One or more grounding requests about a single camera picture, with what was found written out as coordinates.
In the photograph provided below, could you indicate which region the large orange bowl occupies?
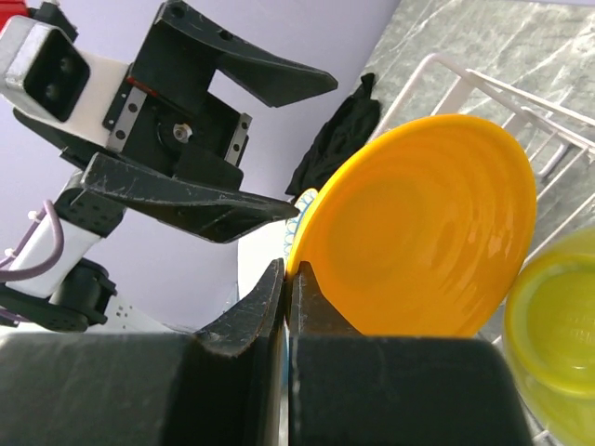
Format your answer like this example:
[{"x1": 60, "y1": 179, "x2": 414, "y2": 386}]
[{"x1": 286, "y1": 114, "x2": 536, "y2": 337}]

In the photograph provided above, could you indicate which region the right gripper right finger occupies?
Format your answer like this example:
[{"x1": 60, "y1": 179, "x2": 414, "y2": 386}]
[{"x1": 288, "y1": 263, "x2": 532, "y2": 445}]

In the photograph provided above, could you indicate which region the black cloth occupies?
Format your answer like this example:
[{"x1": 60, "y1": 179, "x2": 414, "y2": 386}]
[{"x1": 285, "y1": 72, "x2": 381, "y2": 202}]

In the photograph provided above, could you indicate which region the white wire dish rack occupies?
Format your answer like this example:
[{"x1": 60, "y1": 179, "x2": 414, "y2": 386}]
[{"x1": 372, "y1": 53, "x2": 594, "y2": 260}]

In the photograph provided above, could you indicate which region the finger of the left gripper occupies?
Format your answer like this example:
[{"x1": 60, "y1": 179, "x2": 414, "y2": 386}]
[
  {"x1": 82, "y1": 153, "x2": 298, "y2": 243},
  {"x1": 132, "y1": 1, "x2": 338, "y2": 108}
]

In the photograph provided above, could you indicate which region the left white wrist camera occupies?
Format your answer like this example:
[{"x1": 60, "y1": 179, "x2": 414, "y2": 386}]
[{"x1": 1, "y1": 16, "x2": 127, "y2": 151}]

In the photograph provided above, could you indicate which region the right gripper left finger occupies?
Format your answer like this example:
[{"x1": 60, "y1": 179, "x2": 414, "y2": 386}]
[{"x1": 1, "y1": 259, "x2": 284, "y2": 445}]

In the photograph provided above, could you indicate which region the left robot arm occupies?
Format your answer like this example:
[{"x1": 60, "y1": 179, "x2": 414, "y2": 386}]
[{"x1": 1, "y1": 1, "x2": 337, "y2": 333}]

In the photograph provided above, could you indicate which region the patterned white blue bowl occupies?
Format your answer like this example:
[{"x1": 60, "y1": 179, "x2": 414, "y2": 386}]
[{"x1": 283, "y1": 188, "x2": 318, "y2": 264}]

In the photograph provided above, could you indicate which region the lime green bowl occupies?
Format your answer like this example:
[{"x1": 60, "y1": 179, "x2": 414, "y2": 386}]
[{"x1": 503, "y1": 227, "x2": 594, "y2": 445}]

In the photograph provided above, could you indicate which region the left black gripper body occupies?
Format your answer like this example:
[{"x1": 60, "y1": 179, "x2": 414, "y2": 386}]
[{"x1": 102, "y1": 62, "x2": 251, "y2": 179}]

